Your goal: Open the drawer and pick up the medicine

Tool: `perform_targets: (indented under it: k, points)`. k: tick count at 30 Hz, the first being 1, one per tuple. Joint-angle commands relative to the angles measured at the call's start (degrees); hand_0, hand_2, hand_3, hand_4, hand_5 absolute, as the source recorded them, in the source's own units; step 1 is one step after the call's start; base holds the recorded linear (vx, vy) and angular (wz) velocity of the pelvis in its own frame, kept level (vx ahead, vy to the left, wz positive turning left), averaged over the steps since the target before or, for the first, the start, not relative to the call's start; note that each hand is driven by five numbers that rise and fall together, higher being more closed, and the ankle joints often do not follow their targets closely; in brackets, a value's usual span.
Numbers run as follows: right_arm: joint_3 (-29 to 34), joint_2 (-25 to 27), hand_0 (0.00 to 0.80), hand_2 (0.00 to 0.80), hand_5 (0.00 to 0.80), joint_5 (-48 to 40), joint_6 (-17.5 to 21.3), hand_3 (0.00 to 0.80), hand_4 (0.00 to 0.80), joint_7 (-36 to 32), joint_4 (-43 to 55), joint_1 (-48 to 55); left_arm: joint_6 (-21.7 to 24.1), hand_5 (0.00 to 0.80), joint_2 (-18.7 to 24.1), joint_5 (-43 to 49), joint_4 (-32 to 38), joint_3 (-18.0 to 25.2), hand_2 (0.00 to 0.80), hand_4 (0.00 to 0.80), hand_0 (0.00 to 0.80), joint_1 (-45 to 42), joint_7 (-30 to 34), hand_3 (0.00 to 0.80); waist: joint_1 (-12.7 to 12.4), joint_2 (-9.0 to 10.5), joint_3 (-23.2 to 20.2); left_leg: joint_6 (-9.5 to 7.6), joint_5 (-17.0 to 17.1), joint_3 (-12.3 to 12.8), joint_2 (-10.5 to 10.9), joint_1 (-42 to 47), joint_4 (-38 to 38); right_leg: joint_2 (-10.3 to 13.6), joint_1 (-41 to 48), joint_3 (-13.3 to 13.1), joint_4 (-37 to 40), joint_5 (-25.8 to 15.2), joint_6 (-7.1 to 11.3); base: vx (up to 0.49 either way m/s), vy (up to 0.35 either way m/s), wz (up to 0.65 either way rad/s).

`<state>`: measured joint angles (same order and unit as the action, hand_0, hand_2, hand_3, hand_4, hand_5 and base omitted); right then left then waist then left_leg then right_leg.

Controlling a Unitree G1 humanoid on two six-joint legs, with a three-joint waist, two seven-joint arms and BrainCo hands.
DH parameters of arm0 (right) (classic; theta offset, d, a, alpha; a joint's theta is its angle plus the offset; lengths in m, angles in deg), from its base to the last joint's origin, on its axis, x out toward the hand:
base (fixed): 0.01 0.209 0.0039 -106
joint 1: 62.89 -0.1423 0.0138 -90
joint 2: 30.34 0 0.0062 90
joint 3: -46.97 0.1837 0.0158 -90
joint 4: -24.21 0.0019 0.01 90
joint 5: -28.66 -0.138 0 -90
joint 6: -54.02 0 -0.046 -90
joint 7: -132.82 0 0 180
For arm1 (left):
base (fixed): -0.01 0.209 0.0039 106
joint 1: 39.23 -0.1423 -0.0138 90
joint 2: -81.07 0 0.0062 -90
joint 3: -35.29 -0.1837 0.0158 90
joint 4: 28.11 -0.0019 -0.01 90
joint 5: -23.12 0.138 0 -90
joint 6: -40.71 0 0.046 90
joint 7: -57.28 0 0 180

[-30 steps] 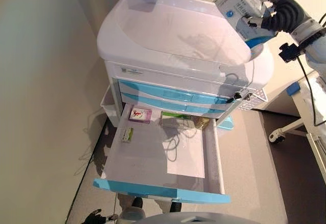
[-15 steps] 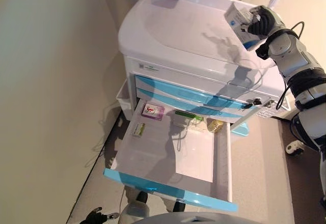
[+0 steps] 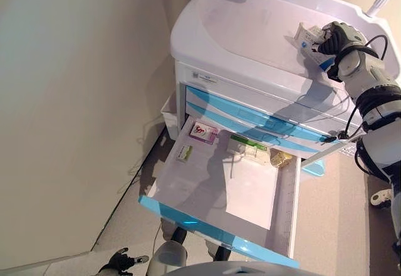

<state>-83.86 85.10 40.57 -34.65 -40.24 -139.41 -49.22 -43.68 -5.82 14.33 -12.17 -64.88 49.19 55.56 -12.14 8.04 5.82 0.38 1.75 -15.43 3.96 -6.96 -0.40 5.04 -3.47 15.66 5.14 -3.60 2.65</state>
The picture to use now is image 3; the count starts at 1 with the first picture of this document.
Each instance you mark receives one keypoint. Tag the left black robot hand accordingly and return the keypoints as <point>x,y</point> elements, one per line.
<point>120,260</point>

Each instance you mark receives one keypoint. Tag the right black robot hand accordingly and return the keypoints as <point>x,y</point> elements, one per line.
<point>343,37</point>

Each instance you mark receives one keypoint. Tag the white blue medicine box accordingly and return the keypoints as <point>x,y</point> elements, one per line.
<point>308,39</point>

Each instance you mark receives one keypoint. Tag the blue cart drawer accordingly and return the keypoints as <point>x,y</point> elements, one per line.
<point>194,194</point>
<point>250,113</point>
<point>219,119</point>

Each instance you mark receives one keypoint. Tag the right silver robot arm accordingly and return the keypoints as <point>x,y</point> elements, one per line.
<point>376,100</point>

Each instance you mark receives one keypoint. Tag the small green white medicine box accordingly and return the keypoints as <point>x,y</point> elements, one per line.
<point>185,153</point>

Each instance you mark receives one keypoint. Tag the large green white medicine box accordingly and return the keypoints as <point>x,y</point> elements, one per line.
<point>247,147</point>

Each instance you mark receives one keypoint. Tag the pink purple medicine box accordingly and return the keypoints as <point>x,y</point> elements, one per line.
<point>203,133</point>

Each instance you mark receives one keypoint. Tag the white blue medical cart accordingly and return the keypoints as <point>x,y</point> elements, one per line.
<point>250,53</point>

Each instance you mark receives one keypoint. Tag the black keys in lock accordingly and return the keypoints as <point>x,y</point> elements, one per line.
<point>330,139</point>

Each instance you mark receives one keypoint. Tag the white perforated basket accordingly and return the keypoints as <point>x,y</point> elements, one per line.
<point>347,149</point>

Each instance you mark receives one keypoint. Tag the yellow blister packet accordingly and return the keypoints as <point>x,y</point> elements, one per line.
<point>282,159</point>

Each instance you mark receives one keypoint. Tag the cart label sticker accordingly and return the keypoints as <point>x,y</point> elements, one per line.
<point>203,76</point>

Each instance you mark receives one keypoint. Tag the white paper sheet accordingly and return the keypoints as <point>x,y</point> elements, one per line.
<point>253,194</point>

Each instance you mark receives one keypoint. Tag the white side bin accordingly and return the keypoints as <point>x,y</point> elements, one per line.
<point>169,119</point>

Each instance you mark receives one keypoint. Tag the bed caster wheel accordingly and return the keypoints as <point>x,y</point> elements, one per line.
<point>380,199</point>

